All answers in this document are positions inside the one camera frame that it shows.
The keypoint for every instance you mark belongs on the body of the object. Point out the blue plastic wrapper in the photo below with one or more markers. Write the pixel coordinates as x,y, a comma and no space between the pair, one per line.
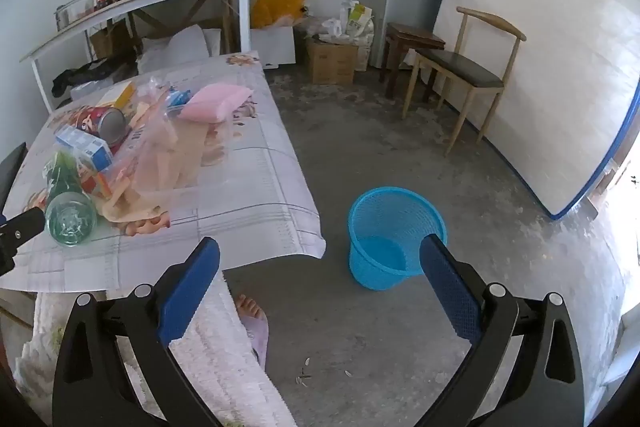
177,97

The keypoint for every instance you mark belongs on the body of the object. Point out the brown paper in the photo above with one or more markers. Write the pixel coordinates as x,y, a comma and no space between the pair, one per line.
125,209

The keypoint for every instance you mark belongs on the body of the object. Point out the white cardboard box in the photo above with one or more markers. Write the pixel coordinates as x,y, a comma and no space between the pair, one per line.
272,44

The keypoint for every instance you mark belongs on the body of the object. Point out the purple slipper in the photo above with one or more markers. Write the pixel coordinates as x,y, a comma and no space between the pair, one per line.
260,342

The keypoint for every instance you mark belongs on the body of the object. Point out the brown cardboard box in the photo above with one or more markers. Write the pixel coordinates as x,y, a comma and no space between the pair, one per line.
107,39
332,62

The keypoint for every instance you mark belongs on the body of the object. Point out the dark wooden stool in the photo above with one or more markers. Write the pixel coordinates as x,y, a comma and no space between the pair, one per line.
412,41

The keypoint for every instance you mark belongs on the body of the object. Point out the blue and white carton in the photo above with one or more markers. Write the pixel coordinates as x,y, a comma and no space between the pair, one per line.
82,147

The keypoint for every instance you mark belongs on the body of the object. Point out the white sack green label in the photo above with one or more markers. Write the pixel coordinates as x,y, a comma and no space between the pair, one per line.
359,24

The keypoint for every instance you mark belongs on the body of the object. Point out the person's bare foot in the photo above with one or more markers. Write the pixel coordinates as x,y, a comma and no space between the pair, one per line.
250,307

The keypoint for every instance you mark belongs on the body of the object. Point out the blue plastic mesh basket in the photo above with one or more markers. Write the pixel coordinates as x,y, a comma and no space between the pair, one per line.
390,222

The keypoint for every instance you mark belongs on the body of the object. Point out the black cloth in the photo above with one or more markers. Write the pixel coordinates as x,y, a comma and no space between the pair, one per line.
85,74

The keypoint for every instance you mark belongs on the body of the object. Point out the wooden chair dark seat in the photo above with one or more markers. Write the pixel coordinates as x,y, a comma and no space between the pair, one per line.
465,68

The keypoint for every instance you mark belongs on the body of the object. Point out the yellow plastic bag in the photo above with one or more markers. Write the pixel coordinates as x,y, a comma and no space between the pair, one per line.
277,2

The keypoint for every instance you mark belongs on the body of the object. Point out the white panel blue edge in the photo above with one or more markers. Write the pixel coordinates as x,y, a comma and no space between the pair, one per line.
540,57

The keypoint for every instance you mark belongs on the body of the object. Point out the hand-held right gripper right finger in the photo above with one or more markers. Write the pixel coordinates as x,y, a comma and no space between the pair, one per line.
450,292

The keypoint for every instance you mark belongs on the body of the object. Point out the white plastic bag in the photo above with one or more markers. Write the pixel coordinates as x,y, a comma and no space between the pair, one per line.
332,29

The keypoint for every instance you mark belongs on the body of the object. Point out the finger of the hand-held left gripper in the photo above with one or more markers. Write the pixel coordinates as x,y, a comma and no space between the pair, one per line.
11,174
22,226

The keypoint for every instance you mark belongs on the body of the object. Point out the glass pot with lid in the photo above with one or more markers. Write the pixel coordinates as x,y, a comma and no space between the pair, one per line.
75,12

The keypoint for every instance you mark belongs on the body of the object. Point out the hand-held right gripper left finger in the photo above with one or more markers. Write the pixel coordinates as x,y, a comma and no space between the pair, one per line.
190,292

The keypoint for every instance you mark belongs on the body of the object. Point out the white fluffy garment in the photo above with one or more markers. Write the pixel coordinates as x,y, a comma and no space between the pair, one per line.
230,357

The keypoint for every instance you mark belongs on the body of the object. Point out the red metal can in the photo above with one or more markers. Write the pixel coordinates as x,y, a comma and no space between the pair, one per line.
97,119

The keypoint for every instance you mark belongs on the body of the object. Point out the white pillow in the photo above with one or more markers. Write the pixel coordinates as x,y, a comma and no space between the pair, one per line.
195,38
160,57

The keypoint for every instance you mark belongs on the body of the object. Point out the clear plastic bag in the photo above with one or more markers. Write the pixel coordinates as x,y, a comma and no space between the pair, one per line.
150,142

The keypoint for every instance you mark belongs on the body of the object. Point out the yellow cardboard box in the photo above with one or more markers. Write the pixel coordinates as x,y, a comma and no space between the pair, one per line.
120,94

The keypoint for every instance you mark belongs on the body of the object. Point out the pink soft packet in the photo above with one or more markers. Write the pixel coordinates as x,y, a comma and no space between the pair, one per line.
215,102

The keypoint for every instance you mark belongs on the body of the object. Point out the green plastic bottle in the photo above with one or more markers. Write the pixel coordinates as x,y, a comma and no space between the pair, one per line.
67,209

